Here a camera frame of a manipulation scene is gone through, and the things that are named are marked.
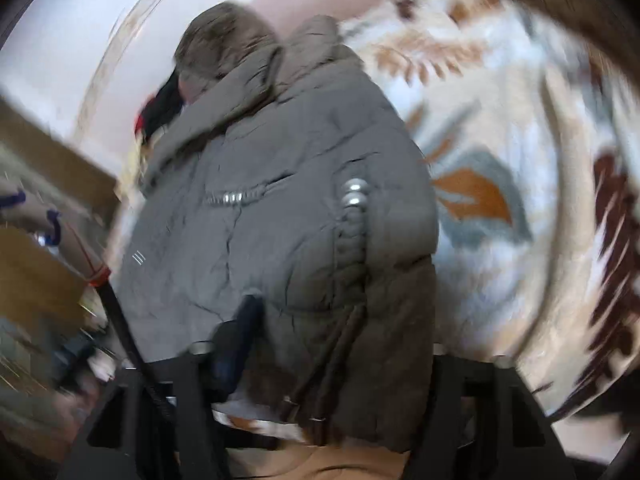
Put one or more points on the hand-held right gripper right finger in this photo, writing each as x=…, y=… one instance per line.
x=450, y=390

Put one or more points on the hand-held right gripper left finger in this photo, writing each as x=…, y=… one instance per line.
x=234, y=345

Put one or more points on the grey quilted jacket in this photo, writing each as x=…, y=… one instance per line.
x=280, y=220

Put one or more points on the yellow printed cloth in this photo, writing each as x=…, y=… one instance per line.
x=131, y=165

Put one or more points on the red garment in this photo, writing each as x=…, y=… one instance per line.
x=140, y=122

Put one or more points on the black garment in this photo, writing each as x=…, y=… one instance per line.
x=162, y=107

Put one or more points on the leaf print blanket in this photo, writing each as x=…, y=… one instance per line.
x=500, y=135

